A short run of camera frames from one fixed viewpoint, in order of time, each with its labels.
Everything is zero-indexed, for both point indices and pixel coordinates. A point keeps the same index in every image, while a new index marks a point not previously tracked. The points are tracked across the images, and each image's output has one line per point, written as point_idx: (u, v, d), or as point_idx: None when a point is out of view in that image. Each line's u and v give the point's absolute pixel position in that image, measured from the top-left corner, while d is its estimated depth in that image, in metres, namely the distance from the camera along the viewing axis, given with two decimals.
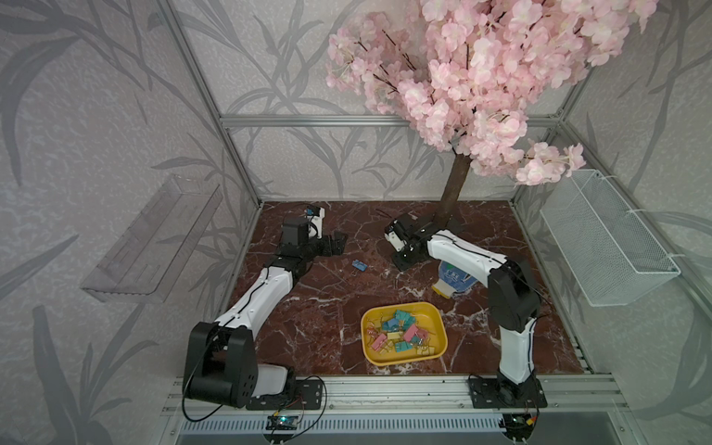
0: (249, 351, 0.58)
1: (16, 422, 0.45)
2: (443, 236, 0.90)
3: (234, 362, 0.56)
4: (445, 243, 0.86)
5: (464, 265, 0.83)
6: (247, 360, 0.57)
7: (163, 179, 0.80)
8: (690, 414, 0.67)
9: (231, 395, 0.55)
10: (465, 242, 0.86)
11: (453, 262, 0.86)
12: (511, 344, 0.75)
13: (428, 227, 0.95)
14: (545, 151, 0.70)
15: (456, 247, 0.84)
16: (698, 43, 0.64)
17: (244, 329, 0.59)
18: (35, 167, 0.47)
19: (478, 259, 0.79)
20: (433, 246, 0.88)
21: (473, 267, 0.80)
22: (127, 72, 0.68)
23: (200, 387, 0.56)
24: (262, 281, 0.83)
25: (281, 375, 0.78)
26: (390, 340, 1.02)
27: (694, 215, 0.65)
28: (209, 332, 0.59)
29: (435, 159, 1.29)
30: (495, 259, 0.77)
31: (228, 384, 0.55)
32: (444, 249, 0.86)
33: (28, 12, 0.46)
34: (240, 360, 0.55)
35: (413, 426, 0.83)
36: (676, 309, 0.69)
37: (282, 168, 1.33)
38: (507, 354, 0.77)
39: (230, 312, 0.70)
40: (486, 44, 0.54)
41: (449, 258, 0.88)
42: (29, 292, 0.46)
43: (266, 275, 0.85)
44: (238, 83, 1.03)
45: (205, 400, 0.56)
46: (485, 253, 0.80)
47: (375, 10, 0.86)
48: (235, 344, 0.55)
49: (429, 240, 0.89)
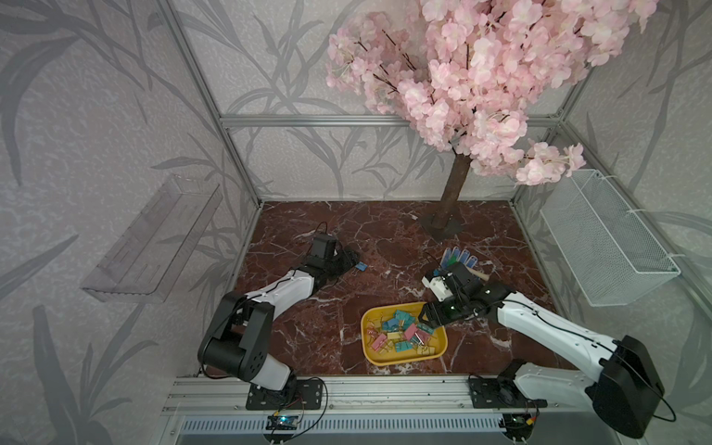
0: (266, 330, 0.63)
1: (16, 422, 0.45)
2: (520, 303, 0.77)
3: (249, 337, 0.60)
4: (526, 314, 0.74)
5: (552, 343, 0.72)
6: (262, 336, 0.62)
7: (163, 179, 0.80)
8: (690, 414, 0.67)
9: (238, 364, 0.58)
10: (554, 314, 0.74)
11: (539, 336, 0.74)
12: (559, 394, 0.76)
13: (490, 286, 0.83)
14: (545, 151, 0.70)
15: (541, 321, 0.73)
16: (699, 43, 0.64)
17: (266, 306, 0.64)
18: (35, 166, 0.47)
19: (575, 340, 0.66)
20: (510, 316, 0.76)
21: (567, 349, 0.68)
22: (127, 72, 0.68)
23: (214, 350, 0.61)
24: (292, 275, 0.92)
25: (284, 374, 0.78)
26: (390, 340, 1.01)
27: (694, 215, 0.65)
28: (235, 302, 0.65)
29: (435, 159, 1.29)
30: (601, 344, 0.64)
31: (238, 358, 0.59)
32: (526, 323, 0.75)
33: (27, 12, 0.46)
34: (258, 332, 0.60)
35: (413, 426, 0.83)
36: (676, 309, 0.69)
37: (282, 168, 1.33)
38: (545, 390, 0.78)
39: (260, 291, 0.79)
40: (485, 44, 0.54)
41: (529, 331, 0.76)
42: (29, 291, 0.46)
43: (292, 273, 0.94)
44: (238, 83, 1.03)
45: (214, 366, 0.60)
46: (585, 335, 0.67)
47: (375, 10, 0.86)
48: (258, 317, 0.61)
49: (499, 309, 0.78)
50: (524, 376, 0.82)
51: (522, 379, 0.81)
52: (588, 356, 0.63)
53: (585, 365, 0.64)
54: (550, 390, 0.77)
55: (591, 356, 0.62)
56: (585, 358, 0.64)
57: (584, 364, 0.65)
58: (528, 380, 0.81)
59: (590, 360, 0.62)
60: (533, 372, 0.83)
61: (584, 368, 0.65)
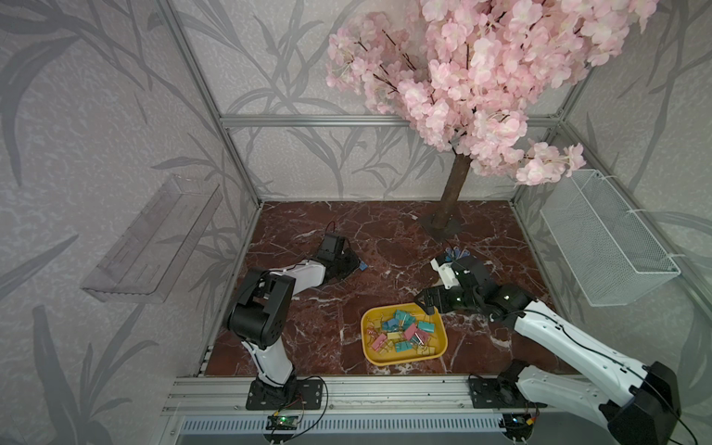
0: (287, 299, 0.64)
1: (16, 422, 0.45)
2: (543, 314, 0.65)
3: (273, 305, 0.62)
4: (550, 329, 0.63)
5: (571, 360, 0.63)
6: (285, 305, 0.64)
7: (163, 179, 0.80)
8: (690, 414, 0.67)
9: (260, 330, 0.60)
10: (578, 328, 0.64)
11: (556, 350, 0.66)
12: (565, 403, 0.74)
13: (510, 289, 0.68)
14: (545, 151, 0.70)
15: (566, 336, 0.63)
16: (698, 43, 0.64)
17: (289, 276, 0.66)
18: (35, 166, 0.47)
19: (603, 362, 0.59)
20: (531, 329, 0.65)
21: (591, 370, 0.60)
22: (127, 72, 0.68)
23: (239, 315, 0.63)
24: (308, 261, 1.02)
25: (288, 369, 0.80)
26: (390, 340, 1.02)
27: (694, 215, 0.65)
28: (261, 272, 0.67)
29: (435, 159, 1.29)
30: (631, 369, 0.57)
31: (260, 324, 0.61)
32: (548, 337, 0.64)
33: (28, 12, 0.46)
34: (281, 300, 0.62)
35: (413, 426, 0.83)
36: (676, 309, 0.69)
37: (282, 168, 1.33)
38: (553, 400, 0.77)
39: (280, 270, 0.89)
40: (485, 44, 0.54)
41: (546, 345, 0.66)
42: (29, 292, 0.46)
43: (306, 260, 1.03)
44: (238, 83, 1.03)
45: (240, 331, 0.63)
46: (613, 355, 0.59)
47: (375, 10, 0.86)
48: (283, 286, 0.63)
49: (519, 319, 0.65)
50: (527, 380, 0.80)
51: (526, 384, 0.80)
52: (618, 382, 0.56)
53: (608, 387, 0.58)
54: (556, 400, 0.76)
55: (621, 383, 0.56)
56: (616, 384, 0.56)
57: (609, 388, 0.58)
58: (532, 385, 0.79)
59: (618, 385, 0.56)
60: (538, 376, 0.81)
61: (605, 390, 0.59)
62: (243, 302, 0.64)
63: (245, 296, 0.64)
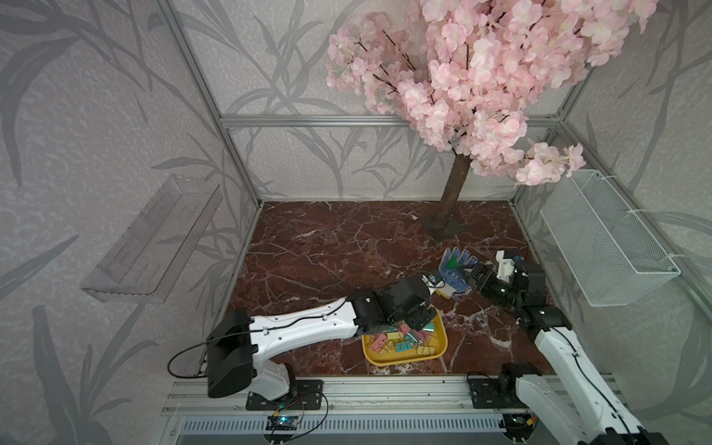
0: (237, 375, 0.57)
1: (16, 423, 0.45)
2: (565, 339, 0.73)
3: (220, 373, 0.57)
4: (565, 350, 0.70)
5: (570, 390, 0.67)
6: (232, 377, 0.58)
7: (163, 179, 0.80)
8: (690, 415, 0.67)
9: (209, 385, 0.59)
10: (594, 368, 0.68)
11: (563, 377, 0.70)
12: (550, 420, 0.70)
13: (549, 310, 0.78)
14: (545, 151, 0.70)
15: (577, 365, 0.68)
16: (698, 43, 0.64)
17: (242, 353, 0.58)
18: (35, 167, 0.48)
19: (596, 398, 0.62)
20: (547, 342, 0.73)
21: (582, 402, 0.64)
22: (127, 72, 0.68)
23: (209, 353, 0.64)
24: (332, 319, 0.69)
25: (282, 388, 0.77)
26: (390, 340, 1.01)
27: (694, 214, 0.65)
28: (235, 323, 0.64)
29: (435, 159, 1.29)
30: (622, 418, 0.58)
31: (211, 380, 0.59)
32: (562, 361, 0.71)
33: (28, 12, 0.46)
34: (223, 374, 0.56)
35: (413, 426, 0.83)
36: (676, 309, 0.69)
37: (282, 168, 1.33)
38: (541, 412, 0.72)
39: (262, 324, 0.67)
40: (486, 44, 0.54)
41: (557, 369, 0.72)
42: (29, 292, 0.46)
43: (330, 310, 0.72)
44: (238, 83, 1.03)
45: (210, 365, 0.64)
46: (612, 401, 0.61)
47: (375, 10, 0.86)
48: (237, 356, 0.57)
49: (543, 332, 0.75)
50: (527, 382, 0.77)
51: (524, 382, 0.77)
52: (600, 415, 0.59)
53: (589, 421, 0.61)
54: (545, 413, 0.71)
55: (603, 419, 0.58)
56: (596, 418, 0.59)
57: (590, 422, 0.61)
58: (529, 388, 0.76)
59: (599, 419, 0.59)
60: (542, 385, 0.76)
61: (587, 425, 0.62)
62: (213, 341, 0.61)
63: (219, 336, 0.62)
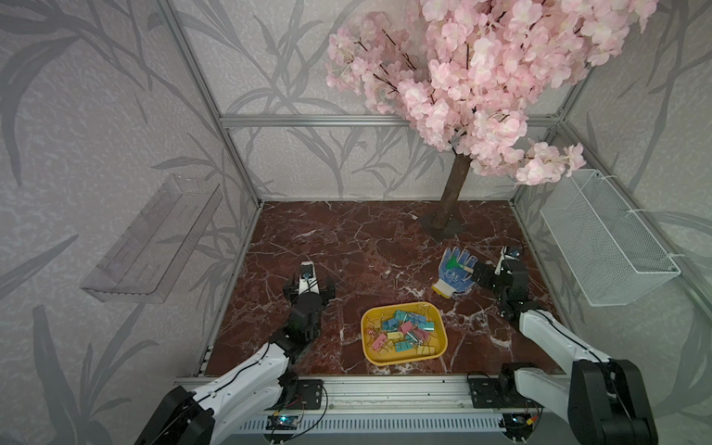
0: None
1: (16, 422, 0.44)
2: (540, 315, 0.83)
3: None
4: (539, 320, 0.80)
5: (552, 350, 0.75)
6: None
7: (163, 179, 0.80)
8: (690, 414, 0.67)
9: None
10: (567, 328, 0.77)
11: (544, 344, 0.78)
12: (552, 401, 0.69)
13: (527, 301, 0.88)
14: (545, 151, 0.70)
15: (551, 326, 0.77)
16: (698, 44, 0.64)
17: (205, 419, 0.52)
18: (35, 167, 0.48)
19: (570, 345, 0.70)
20: (527, 321, 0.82)
21: (563, 356, 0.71)
22: (127, 72, 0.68)
23: None
24: (266, 360, 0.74)
25: (273, 391, 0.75)
26: (390, 340, 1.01)
27: (694, 214, 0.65)
28: (181, 399, 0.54)
29: (435, 159, 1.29)
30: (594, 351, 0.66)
31: None
32: (539, 328, 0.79)
33: (28, 12, 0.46)
34: None
35: (413, 426, 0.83)
36: (676, 309, 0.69)
37: (282, 168, 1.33)
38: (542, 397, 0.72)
39: (208, 389, 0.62)
40: (485, 44, 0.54)
41: (539, 340, 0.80)
42: (29, 291, 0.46)
43: (260, 354, 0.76)
44: (238, 83, 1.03)
45: None
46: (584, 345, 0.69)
47: (375, 10, 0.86)
48: (195, 426, 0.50)
49: (523, 313, 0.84)
50: (524, 371, 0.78)
51: (522, 373, 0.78)
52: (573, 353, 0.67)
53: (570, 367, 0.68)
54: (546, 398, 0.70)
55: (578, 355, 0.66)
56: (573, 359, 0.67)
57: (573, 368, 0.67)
58: (527, 375, 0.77)
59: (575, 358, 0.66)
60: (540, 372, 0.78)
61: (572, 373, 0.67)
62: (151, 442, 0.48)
63: (154, 434, 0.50)
